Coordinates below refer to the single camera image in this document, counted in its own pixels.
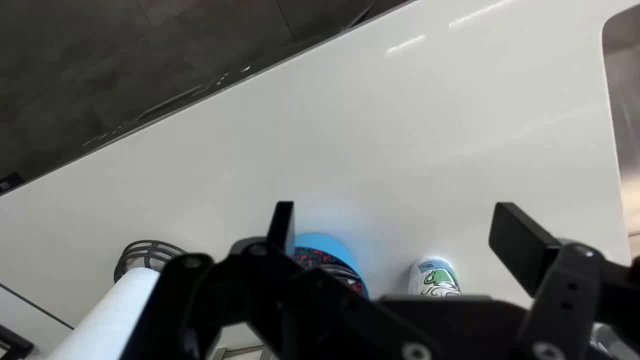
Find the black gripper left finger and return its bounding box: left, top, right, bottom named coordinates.
left=118, top=198, right=432, bottom=360

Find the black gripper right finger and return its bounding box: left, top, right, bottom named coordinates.
left=487, top=199, right=640, bottom=360

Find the white paper towel roll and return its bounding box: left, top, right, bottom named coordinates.
left=45, top=266, right=164, bottom=360

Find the printed paper cup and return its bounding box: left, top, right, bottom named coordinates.
left=408, top=255, right=463, bottom=299

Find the stainless steel sink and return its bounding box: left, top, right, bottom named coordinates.
left=599, top=3, right=640, bottom=250

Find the black wire towel holder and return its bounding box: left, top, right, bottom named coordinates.
left=112, top=237, right=189, bottom=284

